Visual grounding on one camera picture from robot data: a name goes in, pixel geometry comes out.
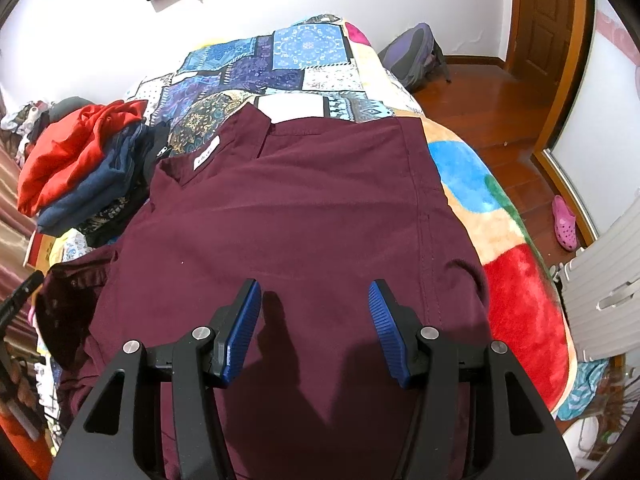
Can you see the brown striped curtain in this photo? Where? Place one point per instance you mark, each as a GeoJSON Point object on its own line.
{"type": "Point", "coordinates": [12, 210]}

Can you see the grey purple backpack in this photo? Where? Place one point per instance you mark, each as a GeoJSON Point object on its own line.
{"type": "Point", "coordinates": [412, 55]}

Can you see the white plastic chair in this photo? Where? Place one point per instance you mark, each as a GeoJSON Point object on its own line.
{"type": "Point", "coordinates": [607, 290]}

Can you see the colourful fleece blanket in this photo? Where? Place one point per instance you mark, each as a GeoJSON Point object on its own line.
{"type": "Point", "coordinates": [520, 300]}

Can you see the pile of clutter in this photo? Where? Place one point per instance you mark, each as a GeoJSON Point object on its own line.
{"type": "Point", "coordinates": [22, 125]}

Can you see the red garment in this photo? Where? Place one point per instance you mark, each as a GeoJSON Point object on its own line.
{"type": "Point", "coordinates": [70, 155]}

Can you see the brown wooden door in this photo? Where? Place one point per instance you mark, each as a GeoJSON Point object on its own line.
{"type": "Point", "coordinates": [542, 15]}

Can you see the grey garment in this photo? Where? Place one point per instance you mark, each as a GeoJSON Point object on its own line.
{"type": "Point", "coordinates": [70, 107]}

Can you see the white sliding door with hearts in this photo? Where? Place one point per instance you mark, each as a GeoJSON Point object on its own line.
{"type": "Point", "coordinates": [605, 110]}

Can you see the pink slipper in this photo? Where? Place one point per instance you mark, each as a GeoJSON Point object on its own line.
{"type": "Point", "coordinates": [565, 222]}

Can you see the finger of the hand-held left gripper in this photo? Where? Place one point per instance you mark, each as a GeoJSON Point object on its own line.
{"type": "Point", "coordinates": [22, 295]}

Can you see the navy blue garment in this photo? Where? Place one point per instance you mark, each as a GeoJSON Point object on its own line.
{"type": "Point", "coordinates": [90, 195]}

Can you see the blue patchwork bed sheet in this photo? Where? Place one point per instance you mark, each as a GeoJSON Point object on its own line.
{"type": "Point", "coordinates": [260, 65]}

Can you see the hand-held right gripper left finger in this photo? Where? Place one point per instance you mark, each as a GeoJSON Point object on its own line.
{"type": "Point", "coordinates": [240, 332]}

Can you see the dark patterned garment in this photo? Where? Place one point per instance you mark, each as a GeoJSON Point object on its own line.
{"type": "Point", "coordinates": [107, 220]}

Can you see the wooden wardrobe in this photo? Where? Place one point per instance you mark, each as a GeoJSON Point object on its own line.
{"type": "Point", "coordinates": [572, 85]}

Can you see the teal patterned cloth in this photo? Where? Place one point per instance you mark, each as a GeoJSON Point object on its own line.
{"type": "Point", "coordinates": [582, 390]}

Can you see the maroon button shirt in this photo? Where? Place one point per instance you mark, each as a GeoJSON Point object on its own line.
{"type": "Point", "coordinates": [300, 220]}

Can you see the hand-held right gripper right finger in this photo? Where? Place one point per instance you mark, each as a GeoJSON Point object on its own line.
{"type": "Point", "coordinates": [387, 332]}

